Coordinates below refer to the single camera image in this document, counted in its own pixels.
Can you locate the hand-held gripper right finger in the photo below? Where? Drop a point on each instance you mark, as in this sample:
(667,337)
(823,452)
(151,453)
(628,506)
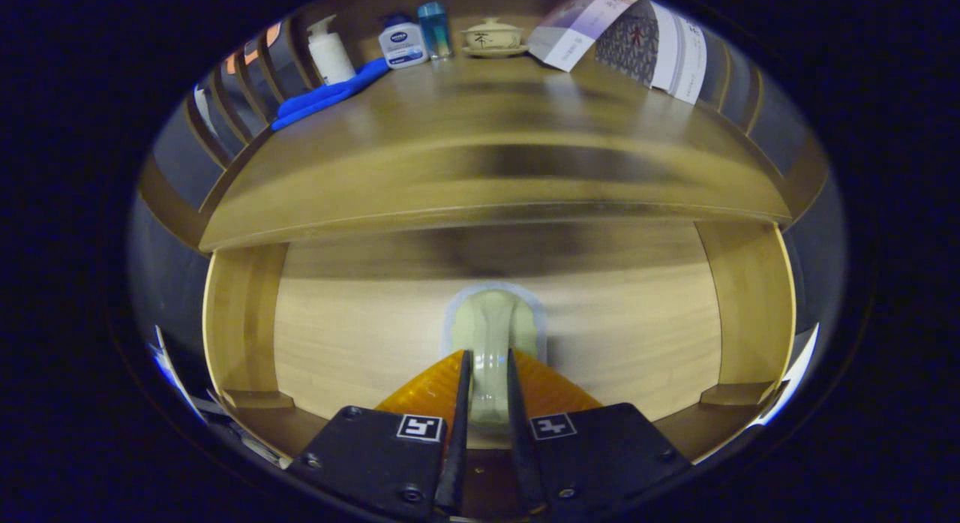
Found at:
(600,455)

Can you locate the white pump bottle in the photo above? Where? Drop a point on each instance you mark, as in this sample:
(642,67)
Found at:
(331,58)

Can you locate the wooden drawer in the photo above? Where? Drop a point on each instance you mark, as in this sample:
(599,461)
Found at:
(360,335)

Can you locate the plain white book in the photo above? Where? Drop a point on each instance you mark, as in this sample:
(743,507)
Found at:
(667,54)

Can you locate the white blue-capped lotion bottle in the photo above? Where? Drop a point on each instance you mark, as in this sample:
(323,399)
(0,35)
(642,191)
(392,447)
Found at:
(403,46)

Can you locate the wooden cabinet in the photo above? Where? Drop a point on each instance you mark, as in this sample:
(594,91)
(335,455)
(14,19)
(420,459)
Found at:
(804,179)

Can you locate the teal bottle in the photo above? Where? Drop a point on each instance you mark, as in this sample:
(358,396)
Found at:
(435,31)

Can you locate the purple white book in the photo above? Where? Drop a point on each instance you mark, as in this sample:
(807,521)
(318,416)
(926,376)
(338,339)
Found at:
(577,35)

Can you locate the beige lidded teacup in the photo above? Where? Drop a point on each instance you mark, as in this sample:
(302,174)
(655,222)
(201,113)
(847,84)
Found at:
(493,37)

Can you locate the wooden countertop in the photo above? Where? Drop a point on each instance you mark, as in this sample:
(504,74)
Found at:
(450,155)

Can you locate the dark patterned book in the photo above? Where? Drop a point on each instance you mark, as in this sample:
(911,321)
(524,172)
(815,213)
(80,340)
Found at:
(634,46)

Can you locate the blue cloth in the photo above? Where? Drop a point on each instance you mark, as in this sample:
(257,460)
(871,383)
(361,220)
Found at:
(322,99)

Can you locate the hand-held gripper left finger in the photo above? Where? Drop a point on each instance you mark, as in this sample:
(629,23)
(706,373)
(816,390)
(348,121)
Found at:
(375,455)

